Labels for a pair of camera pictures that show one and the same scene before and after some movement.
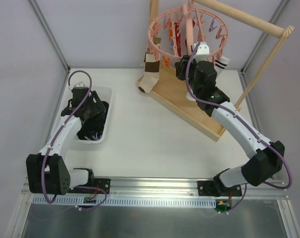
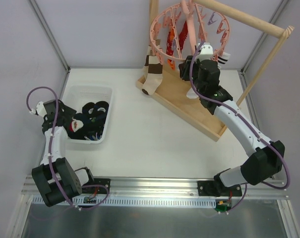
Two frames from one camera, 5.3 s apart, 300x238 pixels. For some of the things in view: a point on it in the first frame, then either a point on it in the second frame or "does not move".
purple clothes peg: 211,27 -> 211,20
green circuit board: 222,207 does not move
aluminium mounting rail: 199,192 does not move
